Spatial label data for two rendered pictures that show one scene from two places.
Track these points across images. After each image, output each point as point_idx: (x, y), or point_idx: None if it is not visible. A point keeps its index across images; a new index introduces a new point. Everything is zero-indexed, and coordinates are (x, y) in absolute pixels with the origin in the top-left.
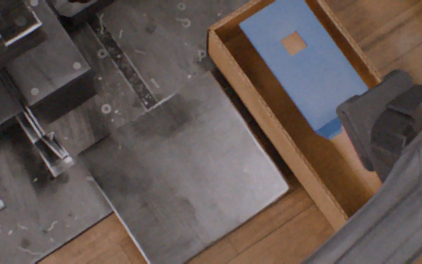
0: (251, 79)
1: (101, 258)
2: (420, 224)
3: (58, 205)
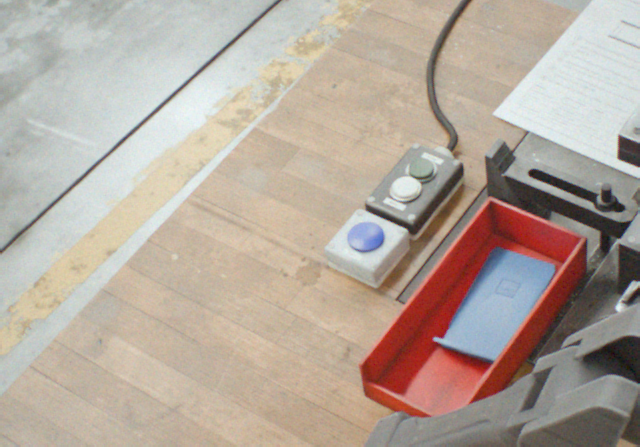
0: None
1: (636, 446)
2: None
3: None
